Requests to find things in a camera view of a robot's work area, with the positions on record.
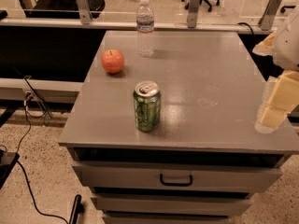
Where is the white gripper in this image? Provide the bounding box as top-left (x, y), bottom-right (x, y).
top-left (252, 6), bottom-right (299, 133)

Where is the green soda can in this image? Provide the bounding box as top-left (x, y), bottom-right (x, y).
top-left (133, 80), bottom-right (161, 132)

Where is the grey drawer cabinet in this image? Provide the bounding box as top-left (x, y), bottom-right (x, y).
top-left (60, 31), bottom-right (299, 224)

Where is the clear plastic water bottle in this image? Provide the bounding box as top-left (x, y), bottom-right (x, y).
top-left (136, 0), bottom-right (154, 57)

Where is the red apple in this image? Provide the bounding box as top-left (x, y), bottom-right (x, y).
top-left (101, 49), bottom-right (124, 74)

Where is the black bag behind glass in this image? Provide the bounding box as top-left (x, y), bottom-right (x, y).
top-left (29, 0), bottom-right (106, 19)

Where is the black device on floor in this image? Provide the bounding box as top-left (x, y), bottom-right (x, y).
top-left (0, 150), bottom-right (20, 189)

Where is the metal rail bracket right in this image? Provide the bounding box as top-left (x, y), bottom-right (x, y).
top-left (258, 0), bottom-right (282, 31)

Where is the metal rail bracket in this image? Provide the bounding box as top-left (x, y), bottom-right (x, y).
top-left (76, 0), bottom-right (92, 24)
top-left (258, 0), bottom-right (282, 31)
top-left (187, 0), bottom-right (200, 28)

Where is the black cable behind cabinet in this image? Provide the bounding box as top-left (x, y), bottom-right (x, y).
top-left (237, 21), bottom-right (258, 49)

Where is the metal rail bracket middle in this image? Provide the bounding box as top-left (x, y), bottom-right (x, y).
top-left (187, 0), bottom-right (200, 28)

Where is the black drawer handle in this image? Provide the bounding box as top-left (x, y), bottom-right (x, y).
top-left (159, 174), bottom-right (193, 187)

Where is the metal rail bracket left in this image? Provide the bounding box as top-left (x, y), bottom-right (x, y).
top-left (76, 0), bottom-right (92, 24)

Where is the black floor cable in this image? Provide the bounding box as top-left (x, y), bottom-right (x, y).
top-left (14, 76), bottom-right (70, 224)

